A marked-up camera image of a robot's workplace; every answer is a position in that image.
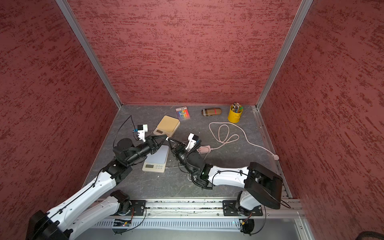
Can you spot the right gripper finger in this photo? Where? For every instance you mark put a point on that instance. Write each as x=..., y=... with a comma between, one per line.
x=178, y=142
x=171, y=143

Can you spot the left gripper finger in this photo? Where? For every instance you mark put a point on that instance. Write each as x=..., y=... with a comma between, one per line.
x=158, y=145
x=160, y=138

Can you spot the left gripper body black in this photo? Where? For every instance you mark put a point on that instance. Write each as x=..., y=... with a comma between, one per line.
x=149, y=147

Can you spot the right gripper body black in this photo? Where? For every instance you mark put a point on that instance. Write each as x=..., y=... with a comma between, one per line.
x=181, y=153

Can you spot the blue top kitchen scale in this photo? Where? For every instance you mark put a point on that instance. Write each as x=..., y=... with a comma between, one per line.
x=156, y=163

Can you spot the beige kitchen scale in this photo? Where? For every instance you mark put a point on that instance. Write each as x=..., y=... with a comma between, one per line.
x=167, y=126

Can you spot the pink power strip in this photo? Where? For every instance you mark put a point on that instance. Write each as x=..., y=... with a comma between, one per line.
x=204, y=150

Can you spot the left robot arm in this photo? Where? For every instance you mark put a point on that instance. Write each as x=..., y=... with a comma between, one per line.
x=75, y=215

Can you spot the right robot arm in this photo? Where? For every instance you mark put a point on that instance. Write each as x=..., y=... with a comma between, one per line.
x=260, y=186

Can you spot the colourful highlighter pack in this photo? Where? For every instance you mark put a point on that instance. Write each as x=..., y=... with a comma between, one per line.
x=183, y=113

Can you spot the brown pencil case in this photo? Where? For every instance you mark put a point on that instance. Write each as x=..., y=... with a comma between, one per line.
x=211, y=112

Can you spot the yellow pen cup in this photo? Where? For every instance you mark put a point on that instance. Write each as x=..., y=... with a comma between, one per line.
x=235, y=113

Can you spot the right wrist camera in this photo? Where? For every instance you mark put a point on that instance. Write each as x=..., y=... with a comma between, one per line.
x=193, y=139

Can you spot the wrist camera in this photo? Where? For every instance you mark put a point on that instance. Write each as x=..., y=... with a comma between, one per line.
x=193, y=139
x=140, y=132

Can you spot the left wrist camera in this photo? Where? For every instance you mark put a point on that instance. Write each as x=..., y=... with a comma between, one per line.
x=140, y=132

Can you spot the aluminium front rail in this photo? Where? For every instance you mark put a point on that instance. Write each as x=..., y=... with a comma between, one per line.
x=210, y=208

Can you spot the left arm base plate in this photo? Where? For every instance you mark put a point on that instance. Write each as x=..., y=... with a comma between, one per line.
x=131, y=208

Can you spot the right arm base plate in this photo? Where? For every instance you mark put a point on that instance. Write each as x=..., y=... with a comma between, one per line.
x=232, y=208

